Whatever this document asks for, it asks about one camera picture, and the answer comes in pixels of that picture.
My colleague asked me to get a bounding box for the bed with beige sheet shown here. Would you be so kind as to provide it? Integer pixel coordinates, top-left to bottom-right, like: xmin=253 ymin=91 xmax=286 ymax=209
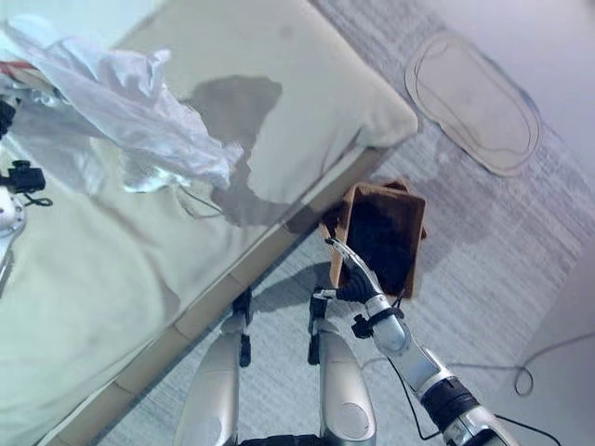
xmin=0 ymin=0 xmax=419 ymax=446

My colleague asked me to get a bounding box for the beige oval floor mat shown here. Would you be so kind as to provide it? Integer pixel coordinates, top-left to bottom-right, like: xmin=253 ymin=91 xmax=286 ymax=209
xmin=403 ymin=32 xmax=543 ymax=178

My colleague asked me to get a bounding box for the grey striped carpet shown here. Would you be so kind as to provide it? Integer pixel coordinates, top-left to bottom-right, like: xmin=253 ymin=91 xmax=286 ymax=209
xmin=99 ymin=0 xmax=595 ymax=446

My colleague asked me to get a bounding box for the left silver robot leg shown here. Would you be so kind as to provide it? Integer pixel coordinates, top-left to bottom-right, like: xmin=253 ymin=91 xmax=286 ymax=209
xmin=174 ymin=287 xmax=256 ymax=446

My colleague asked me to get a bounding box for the silver robot leg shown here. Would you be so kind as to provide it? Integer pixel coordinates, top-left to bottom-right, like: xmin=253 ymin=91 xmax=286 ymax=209
xmin=174 ymin=287 xmax=256 ymax=446
xmin=306 ymin=296 xmax=378 ymax=446

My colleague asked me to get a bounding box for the light wooden bed frame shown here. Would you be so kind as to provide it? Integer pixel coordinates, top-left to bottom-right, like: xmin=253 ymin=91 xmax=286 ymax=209
xmin=46 ymin=144 xmax=388 ymax=446

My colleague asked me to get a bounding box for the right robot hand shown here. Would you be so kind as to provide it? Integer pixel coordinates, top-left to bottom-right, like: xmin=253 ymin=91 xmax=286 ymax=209
xmin=314 ymin=238 xmax=386 ymax=311

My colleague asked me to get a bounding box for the right silver robot leg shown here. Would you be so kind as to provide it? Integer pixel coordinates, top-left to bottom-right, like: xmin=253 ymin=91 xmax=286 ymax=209
xmin=306 ymin=296 xmax=378 ymax=446

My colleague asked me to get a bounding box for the white garment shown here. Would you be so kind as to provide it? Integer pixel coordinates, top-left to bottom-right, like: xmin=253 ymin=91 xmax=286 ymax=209
xmin=0 ymin=13 xmax=245 ymax=194

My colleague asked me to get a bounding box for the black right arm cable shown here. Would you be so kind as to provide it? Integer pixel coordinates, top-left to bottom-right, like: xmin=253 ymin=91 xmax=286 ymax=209
xmin=389 ymin=296 xmax=562 ymax=445

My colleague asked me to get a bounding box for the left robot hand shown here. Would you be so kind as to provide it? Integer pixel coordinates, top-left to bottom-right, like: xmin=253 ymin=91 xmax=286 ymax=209
xmin=0 ymin=83 xmax=65 ymax=138

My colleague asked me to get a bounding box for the black robot torso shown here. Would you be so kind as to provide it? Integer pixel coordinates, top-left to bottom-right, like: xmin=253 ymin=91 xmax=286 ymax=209
xmin=239 ymin=433 xmax=326 ymax=446

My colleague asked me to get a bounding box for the thin grey floor cable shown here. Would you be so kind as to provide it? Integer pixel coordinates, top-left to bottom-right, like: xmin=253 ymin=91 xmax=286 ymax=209
xmin=362 ymin=332 xmax=595 ymax=398

